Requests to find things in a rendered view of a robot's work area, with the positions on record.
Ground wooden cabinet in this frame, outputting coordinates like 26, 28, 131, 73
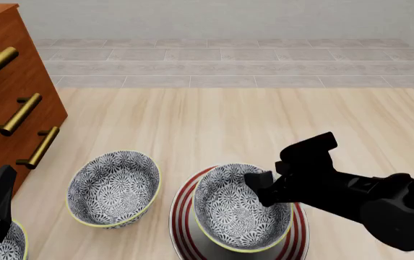
0, 2, 69, 196

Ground patterned black white bowl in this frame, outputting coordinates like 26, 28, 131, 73
0, 219, 30, 260
65, 149, 163, 230
191, 162, 295, 254

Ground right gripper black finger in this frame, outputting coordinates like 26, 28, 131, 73
243, 170, 277, 192
274, 160, 291, 175

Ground plate with red rings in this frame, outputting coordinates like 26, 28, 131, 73
168, 165, 309, 260

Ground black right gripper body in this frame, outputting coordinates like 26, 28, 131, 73
256, 167, 332, 208

